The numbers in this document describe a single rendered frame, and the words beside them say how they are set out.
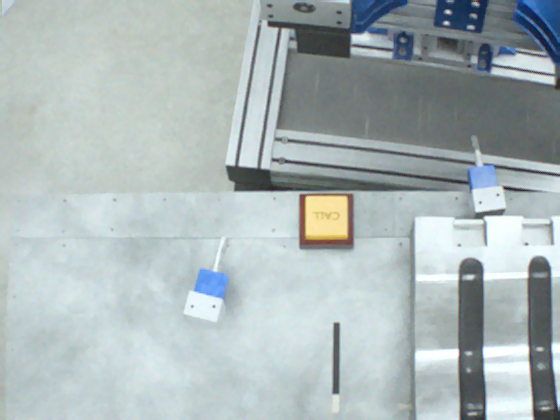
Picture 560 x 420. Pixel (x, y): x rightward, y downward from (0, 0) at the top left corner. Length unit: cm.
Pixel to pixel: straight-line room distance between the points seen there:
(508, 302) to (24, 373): 74
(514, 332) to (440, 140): 88
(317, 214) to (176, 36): 116
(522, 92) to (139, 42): 93
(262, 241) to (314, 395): 25
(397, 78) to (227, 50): 47
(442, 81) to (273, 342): 96
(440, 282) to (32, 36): 153
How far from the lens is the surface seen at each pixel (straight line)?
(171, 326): 179
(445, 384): 166
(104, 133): 278
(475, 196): 178
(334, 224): 177
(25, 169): 279
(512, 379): 167
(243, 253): 180
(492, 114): 254
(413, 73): 256
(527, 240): 176
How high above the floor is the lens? 253
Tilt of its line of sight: 72 degrees down
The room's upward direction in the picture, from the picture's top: 7 degrees counter-clockwise
